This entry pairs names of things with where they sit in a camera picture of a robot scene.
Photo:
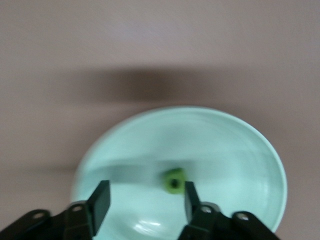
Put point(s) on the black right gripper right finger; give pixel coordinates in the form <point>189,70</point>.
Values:
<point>191,202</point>

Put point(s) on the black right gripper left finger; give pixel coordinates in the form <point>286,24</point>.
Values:
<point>100,202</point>

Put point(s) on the pale green plate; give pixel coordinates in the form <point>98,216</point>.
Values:
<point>212,150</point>

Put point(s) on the green foam letter a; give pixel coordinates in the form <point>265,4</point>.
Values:
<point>176,172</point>

